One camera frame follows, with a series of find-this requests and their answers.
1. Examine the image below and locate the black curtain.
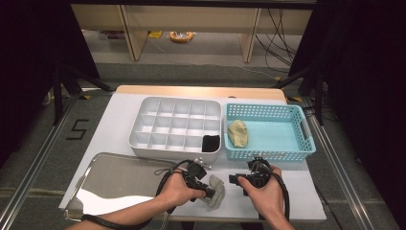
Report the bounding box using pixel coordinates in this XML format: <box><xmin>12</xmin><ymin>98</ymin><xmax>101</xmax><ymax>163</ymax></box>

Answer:
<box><xmin>0</xmin><ymin>0</ymin><xmax>102</xmax><ymax>171</ymax></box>
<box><xmin>288</xmin><ymin>0</ymin><xmax>406</xmax><ymax>230</ymax></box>

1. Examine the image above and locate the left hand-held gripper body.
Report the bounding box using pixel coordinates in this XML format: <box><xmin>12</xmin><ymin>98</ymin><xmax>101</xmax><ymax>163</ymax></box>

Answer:
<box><xmin>184</xmin><ymin>156</ymin><xmax>213</xmax><ymax>186</ymax></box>

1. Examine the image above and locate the white floor cable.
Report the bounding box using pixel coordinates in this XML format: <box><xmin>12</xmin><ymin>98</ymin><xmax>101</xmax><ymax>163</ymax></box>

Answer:
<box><xmin>219</xmin><ymin>63</ymin><xmax>279</xmax><ymax>81</ymax></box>

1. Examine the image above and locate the person's right hand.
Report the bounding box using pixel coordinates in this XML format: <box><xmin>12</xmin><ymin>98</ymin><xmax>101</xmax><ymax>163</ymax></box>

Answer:
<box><xmin>237</xmin><ymin>165</ymin><xmax>285</xmax><ymax>222</ymax></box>

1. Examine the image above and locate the black metal stand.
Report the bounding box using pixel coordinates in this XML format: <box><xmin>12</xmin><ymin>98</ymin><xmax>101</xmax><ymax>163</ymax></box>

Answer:
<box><xmin>52</xmin><ymin>63</ymin><xmax>114</xmax><ymax>126</ymax></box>
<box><xmin>272</xmin><ymin>65</ymin><xmax>327</xmax><ymax>127</ymax></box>

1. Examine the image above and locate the person's left hand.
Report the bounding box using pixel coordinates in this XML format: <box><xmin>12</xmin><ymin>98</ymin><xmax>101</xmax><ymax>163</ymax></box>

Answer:
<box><xmin>155</xmin><ymin>171</ymin><xmax>208</xmax><ymax>209</ymax></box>

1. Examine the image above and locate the blue plastic basket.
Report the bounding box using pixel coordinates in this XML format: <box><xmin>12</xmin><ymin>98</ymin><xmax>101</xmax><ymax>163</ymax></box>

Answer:
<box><xmin>223</xmin><ymin>103</ymin><xmax>317</xmax><ymax>162</ymax></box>

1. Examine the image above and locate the orange tape roll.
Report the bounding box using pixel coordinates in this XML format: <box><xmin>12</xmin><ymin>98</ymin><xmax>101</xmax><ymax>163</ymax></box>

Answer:
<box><xmin>169</xmin><ymin>31</ymin><xmax>194</xmax><ymax>44</ymax></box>

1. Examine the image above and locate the aluminium floor rail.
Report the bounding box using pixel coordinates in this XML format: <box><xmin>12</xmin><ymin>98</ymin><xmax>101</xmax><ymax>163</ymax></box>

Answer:
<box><xmin>0</xmin><ymin>94</ymin><xmax>80</xmax><ymax>230</ymax></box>
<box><xmin>301</xmin><ymin>97</ymin><xmax>377</xmax><ymax>230</ymax></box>

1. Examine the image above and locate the grey sock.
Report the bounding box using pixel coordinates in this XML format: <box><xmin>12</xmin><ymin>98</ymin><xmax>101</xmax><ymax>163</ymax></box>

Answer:
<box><xmin>199</xmin><ymin>174</ymin><xmax>226</xmax><ymax>211</ymax></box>

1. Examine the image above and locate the beige wooden desk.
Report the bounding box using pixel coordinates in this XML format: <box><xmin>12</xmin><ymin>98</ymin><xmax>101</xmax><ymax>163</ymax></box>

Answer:
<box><xmin>70</xmin><ymin>3</ymin><xmax>315</xmax><ymax>64</ymax></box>

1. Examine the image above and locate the right hand-held gripper cable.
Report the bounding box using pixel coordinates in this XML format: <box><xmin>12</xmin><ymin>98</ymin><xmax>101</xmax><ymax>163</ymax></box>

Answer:
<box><xmin>268</xmin><ymin>171</ymin><xmax>291</xmax><ymax>222</ymax></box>

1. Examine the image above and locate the purple packet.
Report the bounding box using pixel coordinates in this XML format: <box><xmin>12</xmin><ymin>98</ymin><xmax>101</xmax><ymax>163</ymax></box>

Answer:
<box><xmin>101</xmin><ymin>30</ymin><xmax>126</xmax><ymax>40</ymax></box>

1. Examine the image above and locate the beige sock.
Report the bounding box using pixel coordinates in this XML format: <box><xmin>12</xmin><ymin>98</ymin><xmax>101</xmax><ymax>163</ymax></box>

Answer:
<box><xmin>227</xmin><ymin>119</ymin><xmax>249</xmax><ymax>149</ymax></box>

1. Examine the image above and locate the bundle of black cables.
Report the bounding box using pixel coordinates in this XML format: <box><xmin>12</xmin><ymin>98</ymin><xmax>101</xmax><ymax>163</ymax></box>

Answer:
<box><xmin>255</xmin><ymin>8</ymin><xmax>303</xmax><ymax>75</ymax></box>

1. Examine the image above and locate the white compartment storage box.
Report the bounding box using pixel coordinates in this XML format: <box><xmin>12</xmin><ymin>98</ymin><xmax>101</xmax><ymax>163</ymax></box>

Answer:
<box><xmin>128</xmin><ymin>96</ymin><xmax>223</xmax><ymax>161</ymax></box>

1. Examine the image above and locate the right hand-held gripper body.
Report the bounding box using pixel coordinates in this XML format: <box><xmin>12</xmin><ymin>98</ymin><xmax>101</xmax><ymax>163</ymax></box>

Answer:
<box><xmin>246</xmin><ymin>155</ymin><xmax>273</xmax><ymax>190</ymax></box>

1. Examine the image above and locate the translucent grey box lid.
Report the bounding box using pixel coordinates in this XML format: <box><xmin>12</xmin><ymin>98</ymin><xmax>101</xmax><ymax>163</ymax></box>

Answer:
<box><xmin>63</xmin><ymin>152</ymin><xmax>180</xmax><ymax>223</ymax></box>

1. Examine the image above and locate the black sock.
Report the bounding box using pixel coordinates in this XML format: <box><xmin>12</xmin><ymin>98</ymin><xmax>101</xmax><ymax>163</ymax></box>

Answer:
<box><xmin>201</xmin><ymin>134</ymin><xmax>221</xmax><ymax>153</ymax></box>

